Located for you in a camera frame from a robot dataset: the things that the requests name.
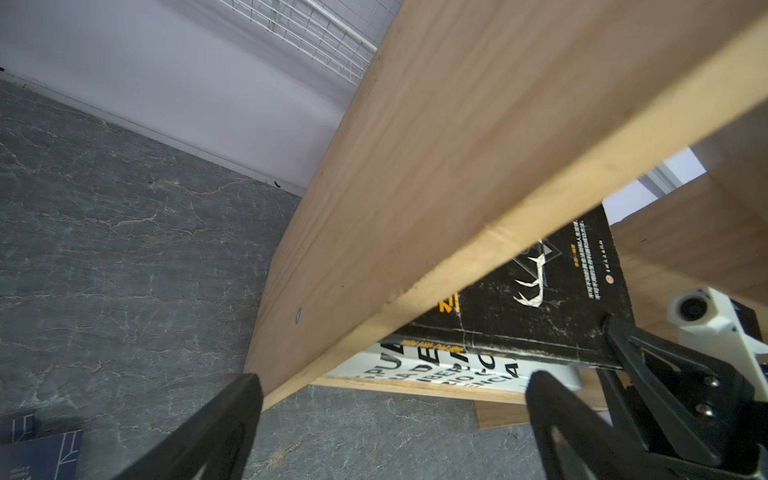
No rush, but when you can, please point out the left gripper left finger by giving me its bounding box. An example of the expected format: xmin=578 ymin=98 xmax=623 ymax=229
xmin=117 ymin=374 xmax=263 ymax=479

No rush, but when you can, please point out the white wire rack basket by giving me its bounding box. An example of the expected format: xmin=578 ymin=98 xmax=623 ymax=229
xmin=224 ymin=0 xmax=402 ymax=86

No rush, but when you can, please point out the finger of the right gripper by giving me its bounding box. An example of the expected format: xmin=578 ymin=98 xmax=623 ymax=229
xmin=599 ymin=317 xmax=756 ymax=468

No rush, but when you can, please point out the black book antler cover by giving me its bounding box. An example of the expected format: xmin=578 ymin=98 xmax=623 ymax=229
xmin=383 ymin=206 xmax=635 ymax=369

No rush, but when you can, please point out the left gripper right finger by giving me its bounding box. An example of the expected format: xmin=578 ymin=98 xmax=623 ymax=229
xmin=526 ymin=371 xmax=767 ymax=479

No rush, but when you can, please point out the white book black lettering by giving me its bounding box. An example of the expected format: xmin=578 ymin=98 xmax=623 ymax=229
xmin=328 ymin=343 xmax=584 ymax=393

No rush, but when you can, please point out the wooden two-tier bookshelf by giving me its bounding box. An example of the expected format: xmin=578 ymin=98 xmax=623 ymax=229
xmin=245 ymin=1 xmax=767 ymax=407

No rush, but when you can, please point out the dark blue book upper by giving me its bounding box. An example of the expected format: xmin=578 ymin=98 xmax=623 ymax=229
xmin=1 ymin=412 xmax=83 ymax=480

